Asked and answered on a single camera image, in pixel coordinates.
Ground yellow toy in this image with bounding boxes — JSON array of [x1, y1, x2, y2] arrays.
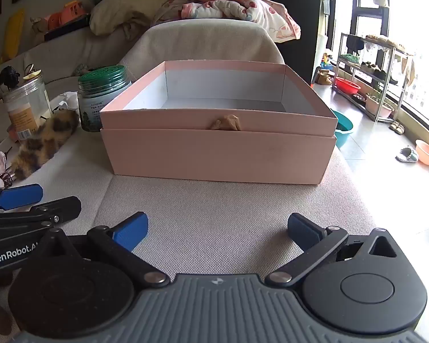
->
[[4, 8, 25, 61]]

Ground orange toy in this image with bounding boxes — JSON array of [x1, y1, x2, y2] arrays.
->
[[48, 1, 86, 31]]

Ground pink cardboard box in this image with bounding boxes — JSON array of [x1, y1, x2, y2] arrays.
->
[[99, 61, 339, 140]]

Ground cream pillow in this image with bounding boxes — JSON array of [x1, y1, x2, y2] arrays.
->
[[89, 0, 172, 40]]

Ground dark flat board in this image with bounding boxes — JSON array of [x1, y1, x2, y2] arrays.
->
[[44, 14, 92, 42]]

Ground tan ribbon tab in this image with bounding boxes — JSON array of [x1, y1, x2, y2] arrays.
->
[[210, 114, 242, 131]]

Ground crumpled white tissue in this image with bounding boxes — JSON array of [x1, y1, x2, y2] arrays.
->
[[55, 92, 80, 111]]

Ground pink plant pot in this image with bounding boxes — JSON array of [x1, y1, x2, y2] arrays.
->
[[365, 93, 394, 118]]

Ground clear glass jar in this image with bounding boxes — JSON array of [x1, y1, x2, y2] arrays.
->
[[3, 75, 52, 141]]

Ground red plastic basin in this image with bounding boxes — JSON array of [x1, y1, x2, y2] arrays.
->
[[334, 77, 362, 95]]

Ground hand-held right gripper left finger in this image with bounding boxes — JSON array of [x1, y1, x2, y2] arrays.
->
[[39, 212, 171, 289]]

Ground light slipper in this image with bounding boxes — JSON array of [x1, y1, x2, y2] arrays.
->
[[395, 146, 420, 163]]

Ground pink floral blanket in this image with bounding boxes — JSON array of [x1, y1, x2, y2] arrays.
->
[[154, 0, 301, 43]]

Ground black hair clip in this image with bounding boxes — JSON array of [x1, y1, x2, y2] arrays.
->
[[0, 66, 20, 88]]

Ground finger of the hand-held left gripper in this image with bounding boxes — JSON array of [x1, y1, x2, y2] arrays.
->
[[0, 183, 44, 212], [0, 196, 82, 238]]

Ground brown boots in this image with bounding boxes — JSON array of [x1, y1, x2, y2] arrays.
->
[[315, 69, 334, 85]]

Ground leopard print plush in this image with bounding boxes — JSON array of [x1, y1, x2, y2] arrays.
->
[[10, 109, 80, 181]]

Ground green lid jar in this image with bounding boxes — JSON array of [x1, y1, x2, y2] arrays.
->
[[78, 64, 132, 133]]

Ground small orange basin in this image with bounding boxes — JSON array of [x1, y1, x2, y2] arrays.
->
[[415, 139, 429, 165]]

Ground teal plastic basin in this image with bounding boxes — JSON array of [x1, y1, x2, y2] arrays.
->
[[332, 110, 354, 149]]

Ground metal shoe rack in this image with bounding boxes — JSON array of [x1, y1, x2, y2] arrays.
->
[[331, 33, 413, 122]]

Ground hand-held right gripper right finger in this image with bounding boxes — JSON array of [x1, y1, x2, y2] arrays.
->
[[265, 213, 398, 288]]

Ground beige cushion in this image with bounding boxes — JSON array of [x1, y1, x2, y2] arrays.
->
[[119, 19, 286, 76]]

